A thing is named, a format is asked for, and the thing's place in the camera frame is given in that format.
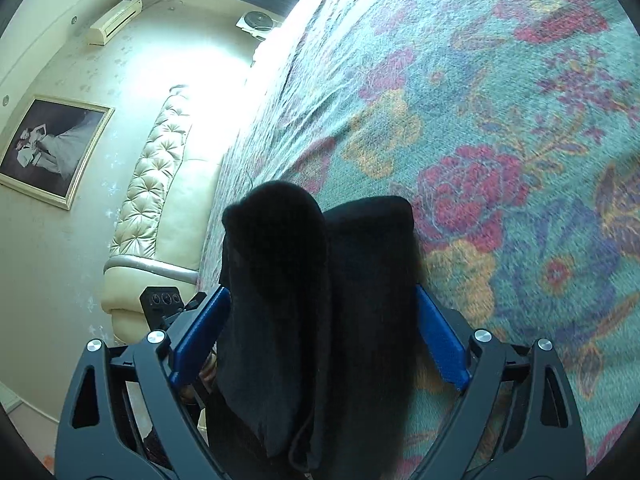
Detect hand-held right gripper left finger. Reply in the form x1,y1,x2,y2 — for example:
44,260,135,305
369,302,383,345
57,287,233,480

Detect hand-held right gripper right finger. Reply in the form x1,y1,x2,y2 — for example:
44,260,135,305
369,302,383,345
415,285,586,480

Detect black pants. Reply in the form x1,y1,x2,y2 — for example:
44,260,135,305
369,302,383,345
205,180,426,480

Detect cream tufted leather headboard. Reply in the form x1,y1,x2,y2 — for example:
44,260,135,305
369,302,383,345
100,84,261,346

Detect floral blanket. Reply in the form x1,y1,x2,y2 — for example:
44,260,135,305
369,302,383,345
197,0,640,480

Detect white box fan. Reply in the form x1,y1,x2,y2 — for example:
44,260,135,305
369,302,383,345
236,10,276,42

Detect gold framed wall picture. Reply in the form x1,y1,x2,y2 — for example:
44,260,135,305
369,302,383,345
0,94,116,211

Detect white wall air conditioner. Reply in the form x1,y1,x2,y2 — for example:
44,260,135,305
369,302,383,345
87,0,143,47

